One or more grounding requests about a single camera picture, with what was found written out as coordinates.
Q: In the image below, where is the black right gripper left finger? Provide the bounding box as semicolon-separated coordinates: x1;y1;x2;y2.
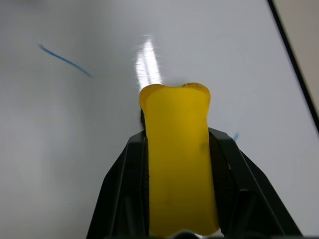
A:
86;131;151;239

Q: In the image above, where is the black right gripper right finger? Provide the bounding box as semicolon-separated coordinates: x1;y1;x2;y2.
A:
208;127;303;239

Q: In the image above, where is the yellow whiteboard eraser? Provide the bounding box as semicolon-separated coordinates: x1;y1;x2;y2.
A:
138;82;220;237

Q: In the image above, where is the white whiteboard with black frame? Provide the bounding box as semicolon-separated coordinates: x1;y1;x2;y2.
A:
0;0;319;239

